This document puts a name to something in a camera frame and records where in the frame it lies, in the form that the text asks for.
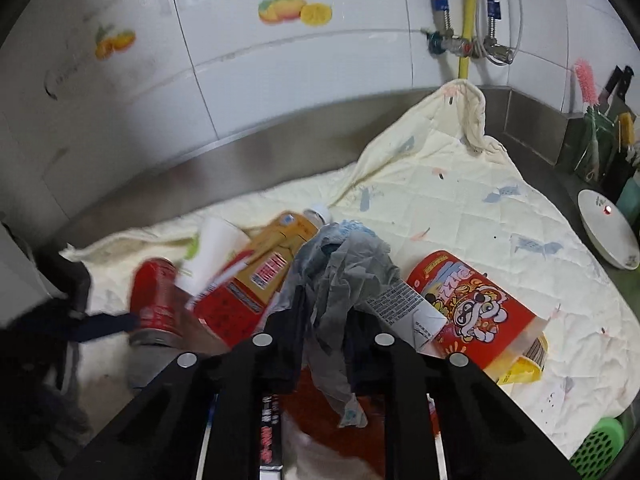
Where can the white blue milk carton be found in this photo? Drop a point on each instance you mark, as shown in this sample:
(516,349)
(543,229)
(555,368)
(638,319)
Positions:
(408,315)

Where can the pink bottle brush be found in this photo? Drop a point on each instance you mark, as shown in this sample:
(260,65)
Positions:
(584,76)

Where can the cream quilted cloth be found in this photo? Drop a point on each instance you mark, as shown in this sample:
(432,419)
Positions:
(435,180)

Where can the red soda can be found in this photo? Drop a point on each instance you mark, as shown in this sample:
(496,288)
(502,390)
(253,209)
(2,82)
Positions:
(150,302)

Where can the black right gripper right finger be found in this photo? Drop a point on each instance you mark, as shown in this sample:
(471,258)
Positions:
(408,386)

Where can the white paper cup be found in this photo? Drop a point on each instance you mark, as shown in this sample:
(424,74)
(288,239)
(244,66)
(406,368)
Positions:
(214,245)

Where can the black handled knife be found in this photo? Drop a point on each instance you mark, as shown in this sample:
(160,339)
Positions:
(613,94)

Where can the grey rag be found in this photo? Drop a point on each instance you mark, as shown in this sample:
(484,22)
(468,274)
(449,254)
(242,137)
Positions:
(340,268)

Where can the yellow red snack wrapper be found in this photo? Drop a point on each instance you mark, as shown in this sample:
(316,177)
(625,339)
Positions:
(529,366)

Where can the dark green utensil holder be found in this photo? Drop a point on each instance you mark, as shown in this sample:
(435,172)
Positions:
(573,157)

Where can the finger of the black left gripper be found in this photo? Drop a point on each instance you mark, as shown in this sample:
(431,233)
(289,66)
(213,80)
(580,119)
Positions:
(92,327)

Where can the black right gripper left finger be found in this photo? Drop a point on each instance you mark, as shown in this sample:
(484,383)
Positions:
(247,416)

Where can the green plastic trash basket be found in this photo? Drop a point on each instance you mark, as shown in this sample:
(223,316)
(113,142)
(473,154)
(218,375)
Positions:
(595,455)

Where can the red printed plastic cup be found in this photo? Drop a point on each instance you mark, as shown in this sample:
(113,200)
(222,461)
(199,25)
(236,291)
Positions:
(485,323)

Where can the white ceramic plate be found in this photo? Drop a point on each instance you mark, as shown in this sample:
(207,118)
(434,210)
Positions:
(608,230)

